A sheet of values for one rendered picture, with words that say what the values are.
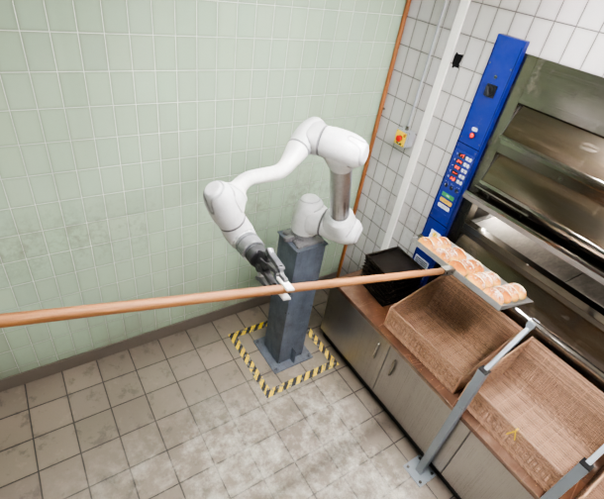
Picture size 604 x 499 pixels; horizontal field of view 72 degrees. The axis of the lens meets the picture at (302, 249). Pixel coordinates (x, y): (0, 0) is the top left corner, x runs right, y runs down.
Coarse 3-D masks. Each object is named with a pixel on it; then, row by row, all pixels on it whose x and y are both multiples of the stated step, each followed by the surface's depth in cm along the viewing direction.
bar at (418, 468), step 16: (528, 320) 188; (576, 352) 174; (480, 368) 189; (592, 368) 169; (480, 384) 192; (464, 400) 200; (448, 432) 215; (432, 448) 228; (416, 464) 247; (576, 464) 160; (592, 464) 159; (416, 480) 240; (560, 480) 167; (576, 480) 162; (544, 496) 176
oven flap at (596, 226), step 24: (504, 168) 222; (528, 168) 213; (504, 192) 221; (528, 192) 212; (552, 192) 204; (576, 192) 197; (552, 216) 204; (576, 216) 196; (600, 216) 189; (600, 240) 189
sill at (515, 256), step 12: (468, 228) 247; (480, 228) 246; (480, 240) 242; (492, 240) 237; (504, 252) 231; (516, 252) 229; (528, 264) 222; (540, 276) 217; (552, 276) 216; (552, 288) 214; (564, 288) 209; (576, 300) 205; (588, 300) 204; (588, 312) 201; (600, 312) 198
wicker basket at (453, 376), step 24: (432, 288) 264; (456, 288) 258; (408, 312) 263; (432, 312) 270; (480, 312) 248; (408, 336) 239; (432, 336) 252; (456, 336) 256; (480, 336) 247; (504, 336) 237; (432, 360) 228; (456, 360) 240; (480, 360) 242; (456, 384) 217
